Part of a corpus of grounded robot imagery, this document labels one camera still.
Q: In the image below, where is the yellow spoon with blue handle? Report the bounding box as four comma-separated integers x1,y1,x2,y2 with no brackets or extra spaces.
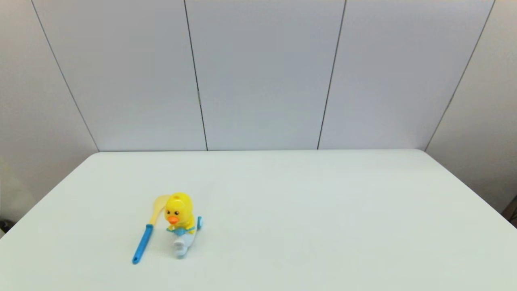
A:
132,194,172,265

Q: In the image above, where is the yellow duck toy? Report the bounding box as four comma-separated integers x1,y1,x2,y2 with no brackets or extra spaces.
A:
163,192,204,259

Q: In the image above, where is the brown object behind table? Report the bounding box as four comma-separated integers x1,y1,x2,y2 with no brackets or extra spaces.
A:
502,196,517,228

